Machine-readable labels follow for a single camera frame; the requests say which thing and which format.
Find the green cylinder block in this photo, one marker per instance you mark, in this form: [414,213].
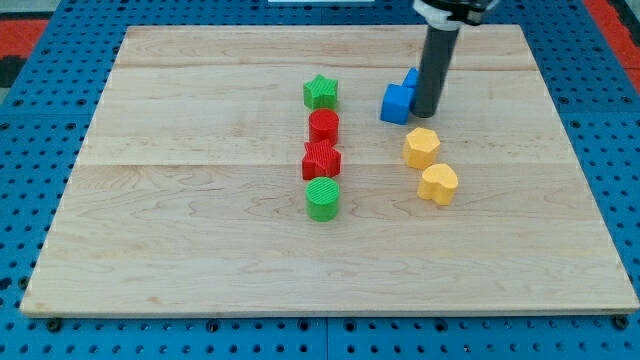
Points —
[322,196]

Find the blue cube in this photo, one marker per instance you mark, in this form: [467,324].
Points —
[396,104]

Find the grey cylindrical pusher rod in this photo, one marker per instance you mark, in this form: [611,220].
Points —
[436,56]

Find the yellow heart block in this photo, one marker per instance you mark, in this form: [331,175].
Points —
[438,183]

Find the red star block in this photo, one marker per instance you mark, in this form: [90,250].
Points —
[321,159]

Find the green star block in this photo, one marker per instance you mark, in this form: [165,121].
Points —
[321,92]

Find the blue triangle block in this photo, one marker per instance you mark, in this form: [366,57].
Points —
[411,78]

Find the red cylinder block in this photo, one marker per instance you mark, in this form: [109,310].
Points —
[323,125]

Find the wooden board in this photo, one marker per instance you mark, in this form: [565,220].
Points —
[187,199]

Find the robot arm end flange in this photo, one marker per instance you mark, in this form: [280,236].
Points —
[449,15]

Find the yellow hexagon block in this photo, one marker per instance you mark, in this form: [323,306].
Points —
[421,148]

